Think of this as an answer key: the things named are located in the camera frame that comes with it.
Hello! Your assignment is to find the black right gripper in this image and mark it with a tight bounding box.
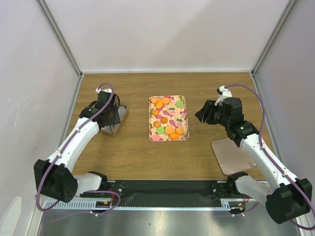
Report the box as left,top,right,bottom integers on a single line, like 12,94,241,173
194,99,230,128

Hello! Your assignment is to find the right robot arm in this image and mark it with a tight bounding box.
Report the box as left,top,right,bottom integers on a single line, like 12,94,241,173
195,97,315,224

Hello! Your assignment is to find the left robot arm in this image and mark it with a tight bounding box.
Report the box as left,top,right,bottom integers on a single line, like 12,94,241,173
33,88,121,203

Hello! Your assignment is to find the gold cookie tin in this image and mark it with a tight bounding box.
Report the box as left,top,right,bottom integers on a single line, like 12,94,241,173
100,104,129,137

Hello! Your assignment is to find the green round cookie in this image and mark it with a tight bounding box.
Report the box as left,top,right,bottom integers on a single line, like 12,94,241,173
156,126,165,135
175,100,185,108

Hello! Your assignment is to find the tan round sandwich cookie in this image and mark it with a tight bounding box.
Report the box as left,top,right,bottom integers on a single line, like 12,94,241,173
165,126,174,135
175,127,185,135
161,97,170,105

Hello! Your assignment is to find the floral serving tray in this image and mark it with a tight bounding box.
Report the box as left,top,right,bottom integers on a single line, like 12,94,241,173
149,95,189,142

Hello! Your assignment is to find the orange leaf cookie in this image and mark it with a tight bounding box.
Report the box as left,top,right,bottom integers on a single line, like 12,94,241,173
155,101,163,109
169,133,181,140
150,97,158,104

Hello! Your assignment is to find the brown chip cookie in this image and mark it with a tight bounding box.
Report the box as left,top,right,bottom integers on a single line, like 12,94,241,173
160,117,168,124

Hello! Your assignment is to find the pink round cookie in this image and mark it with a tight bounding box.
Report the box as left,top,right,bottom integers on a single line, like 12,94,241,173
152,135,160,142

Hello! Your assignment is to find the pink tin lid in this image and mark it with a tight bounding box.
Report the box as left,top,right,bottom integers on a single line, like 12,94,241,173
211,138,256,176

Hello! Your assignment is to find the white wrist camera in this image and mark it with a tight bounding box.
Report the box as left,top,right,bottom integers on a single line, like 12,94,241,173
95,88,105,94
215,86,232,106

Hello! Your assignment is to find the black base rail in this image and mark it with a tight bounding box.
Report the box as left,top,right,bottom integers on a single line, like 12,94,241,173
81,179,259,207

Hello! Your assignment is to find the grey slotted cable duct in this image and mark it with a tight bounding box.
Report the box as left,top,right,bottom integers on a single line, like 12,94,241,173
44,198,259,211

